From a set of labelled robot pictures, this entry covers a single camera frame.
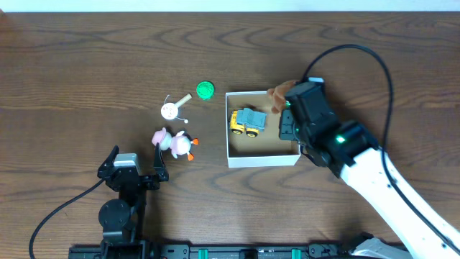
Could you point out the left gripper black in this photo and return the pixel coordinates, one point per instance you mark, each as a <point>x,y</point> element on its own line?
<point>144,178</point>

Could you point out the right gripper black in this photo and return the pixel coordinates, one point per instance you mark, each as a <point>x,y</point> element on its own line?
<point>287,126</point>

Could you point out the brown plush toy with carrot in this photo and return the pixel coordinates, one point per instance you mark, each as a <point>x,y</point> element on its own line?
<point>277,95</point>

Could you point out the grey yellow toy truck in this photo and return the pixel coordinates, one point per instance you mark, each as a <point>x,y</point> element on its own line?
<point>247,121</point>

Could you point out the pink white duck toy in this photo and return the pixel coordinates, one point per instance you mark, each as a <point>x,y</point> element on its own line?
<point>179,144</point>

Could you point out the small white rattle drum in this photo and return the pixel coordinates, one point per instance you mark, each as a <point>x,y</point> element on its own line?
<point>170,110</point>

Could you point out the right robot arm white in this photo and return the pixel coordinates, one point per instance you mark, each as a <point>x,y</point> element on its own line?
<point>420,228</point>

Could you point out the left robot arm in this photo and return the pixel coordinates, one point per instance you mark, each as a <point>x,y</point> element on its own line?
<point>122,218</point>

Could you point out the white cardboard box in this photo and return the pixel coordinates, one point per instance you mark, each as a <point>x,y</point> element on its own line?
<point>265,150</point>

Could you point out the green round lid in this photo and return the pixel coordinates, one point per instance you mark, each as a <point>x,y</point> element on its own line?
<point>205,90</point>

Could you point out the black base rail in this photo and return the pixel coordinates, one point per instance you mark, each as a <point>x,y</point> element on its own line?
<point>372,248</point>

